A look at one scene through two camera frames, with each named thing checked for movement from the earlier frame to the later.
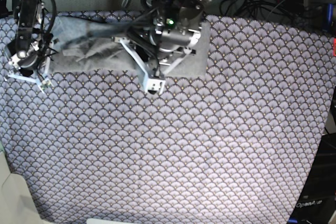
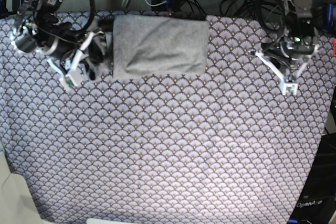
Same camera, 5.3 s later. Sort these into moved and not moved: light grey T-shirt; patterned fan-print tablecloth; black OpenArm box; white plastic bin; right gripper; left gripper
Moved: left gripper; right gripper; light grey T-shirt
Not moved: white plastic bin; patterned fan-print tablecloth; black OpenArm box
